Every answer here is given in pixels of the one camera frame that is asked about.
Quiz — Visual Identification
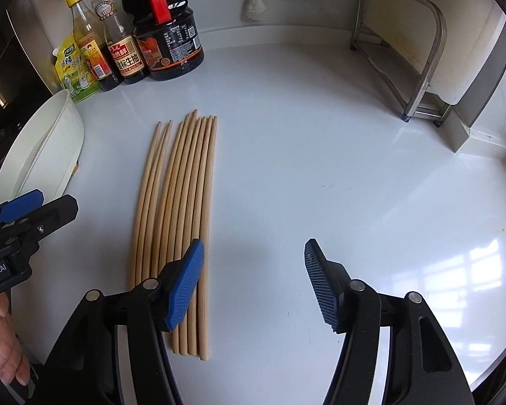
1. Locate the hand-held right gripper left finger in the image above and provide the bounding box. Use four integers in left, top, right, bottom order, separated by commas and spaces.
46, 238, 205, 405

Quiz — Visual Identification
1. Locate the clear bottle with yellow label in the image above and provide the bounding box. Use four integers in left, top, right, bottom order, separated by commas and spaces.
66, 0, 125, 92

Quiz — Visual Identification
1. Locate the green yellow seasoning pouch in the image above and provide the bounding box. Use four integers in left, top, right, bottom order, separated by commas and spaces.
53, 34, 102, 104

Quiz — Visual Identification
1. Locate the soy sauce bottle red label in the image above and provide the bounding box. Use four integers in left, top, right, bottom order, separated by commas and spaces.
89, 0, 149, 85

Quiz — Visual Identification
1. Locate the white plastic container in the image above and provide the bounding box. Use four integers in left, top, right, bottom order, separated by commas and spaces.
0, 88, 86, 209

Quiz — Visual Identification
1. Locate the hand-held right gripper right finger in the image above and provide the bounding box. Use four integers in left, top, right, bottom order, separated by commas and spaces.
304, 238, 477, 405

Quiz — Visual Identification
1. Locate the stainless steel rack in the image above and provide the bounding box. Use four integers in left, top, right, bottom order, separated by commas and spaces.
349, 0, 454, 128

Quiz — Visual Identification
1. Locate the person's left hand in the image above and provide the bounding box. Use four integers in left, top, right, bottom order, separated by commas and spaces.
0, 293, 31, 385

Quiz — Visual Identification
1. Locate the row of wooden chopsticks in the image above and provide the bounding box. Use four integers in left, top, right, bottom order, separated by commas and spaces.
126, 110, 219, 361

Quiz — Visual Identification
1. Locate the white panel with grey edge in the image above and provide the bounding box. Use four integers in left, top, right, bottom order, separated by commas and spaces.
428, 8, 506, 108

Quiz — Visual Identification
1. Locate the stainless steel appliance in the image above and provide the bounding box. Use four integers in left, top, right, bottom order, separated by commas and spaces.
0, 0, 55, 144

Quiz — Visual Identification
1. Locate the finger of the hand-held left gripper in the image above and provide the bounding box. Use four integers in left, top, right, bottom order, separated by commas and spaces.
0, 190, 45, 225
15, 194, 79, 241

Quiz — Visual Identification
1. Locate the large dark soy sauce jug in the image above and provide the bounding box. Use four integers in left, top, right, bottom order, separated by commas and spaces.
121, 0, 205, 82

